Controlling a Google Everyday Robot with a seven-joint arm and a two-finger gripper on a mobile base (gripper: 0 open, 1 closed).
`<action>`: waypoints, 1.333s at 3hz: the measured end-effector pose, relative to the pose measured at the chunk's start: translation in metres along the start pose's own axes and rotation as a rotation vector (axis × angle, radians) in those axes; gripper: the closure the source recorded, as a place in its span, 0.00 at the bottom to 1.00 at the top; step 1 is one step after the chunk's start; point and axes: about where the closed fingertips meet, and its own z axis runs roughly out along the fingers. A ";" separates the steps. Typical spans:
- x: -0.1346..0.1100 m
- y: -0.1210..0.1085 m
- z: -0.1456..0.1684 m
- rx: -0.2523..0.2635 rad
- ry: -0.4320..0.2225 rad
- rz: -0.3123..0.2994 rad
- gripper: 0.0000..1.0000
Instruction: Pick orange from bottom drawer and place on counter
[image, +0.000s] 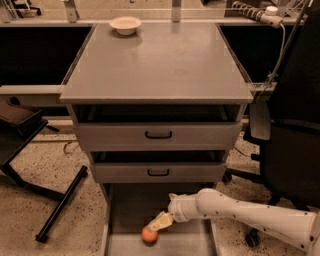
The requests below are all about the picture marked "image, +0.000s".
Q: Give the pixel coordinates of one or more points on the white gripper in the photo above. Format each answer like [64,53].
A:
[181,207]

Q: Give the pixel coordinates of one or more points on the orange fruit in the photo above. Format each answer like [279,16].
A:
[149,236]

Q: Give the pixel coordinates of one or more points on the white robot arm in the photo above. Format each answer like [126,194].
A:
[260,216]

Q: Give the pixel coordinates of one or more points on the bottom grey open drawer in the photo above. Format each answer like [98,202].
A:
[130,207]

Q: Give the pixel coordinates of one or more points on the middle grey drawer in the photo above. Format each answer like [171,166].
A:
[157,172]

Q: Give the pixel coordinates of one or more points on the top grey drawer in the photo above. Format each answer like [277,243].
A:
[156,136]

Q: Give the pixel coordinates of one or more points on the grey drawer cabinet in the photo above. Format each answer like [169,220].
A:
[164,73]

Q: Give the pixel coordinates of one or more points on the black office chair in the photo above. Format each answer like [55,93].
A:
[290,158]

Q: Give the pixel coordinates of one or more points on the white ceramic bowl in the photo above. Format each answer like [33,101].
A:
[126,25]

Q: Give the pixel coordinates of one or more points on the white power strip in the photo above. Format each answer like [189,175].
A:
[268,16]

